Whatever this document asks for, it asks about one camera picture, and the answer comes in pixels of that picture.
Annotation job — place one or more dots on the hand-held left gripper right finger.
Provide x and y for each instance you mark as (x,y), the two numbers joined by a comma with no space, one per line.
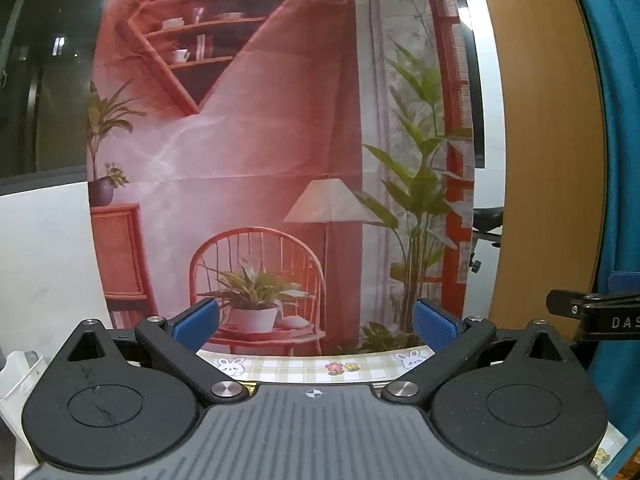
(432,325)

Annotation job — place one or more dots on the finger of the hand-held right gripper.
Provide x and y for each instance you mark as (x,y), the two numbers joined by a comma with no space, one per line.
(625,282)
(565,302)

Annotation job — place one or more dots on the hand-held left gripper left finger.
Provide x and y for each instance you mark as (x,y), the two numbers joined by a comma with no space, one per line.
(197,322)

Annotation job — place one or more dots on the checked rabbit print tablecloth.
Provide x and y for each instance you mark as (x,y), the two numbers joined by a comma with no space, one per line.
(300,367)

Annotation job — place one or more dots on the teal cloth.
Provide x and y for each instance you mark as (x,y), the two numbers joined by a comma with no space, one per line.
(625,160)

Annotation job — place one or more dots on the brown wooden board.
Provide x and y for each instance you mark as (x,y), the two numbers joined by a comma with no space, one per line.
(540,135)

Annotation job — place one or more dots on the white plastic basket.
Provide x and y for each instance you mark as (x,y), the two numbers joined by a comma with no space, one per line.
(20,375)

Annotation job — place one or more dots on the printed room backdrop cloth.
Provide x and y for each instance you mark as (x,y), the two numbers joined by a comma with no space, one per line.
(250,135)

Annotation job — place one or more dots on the dark window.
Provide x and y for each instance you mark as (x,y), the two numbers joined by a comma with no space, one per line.
(477,85)
(45,85)

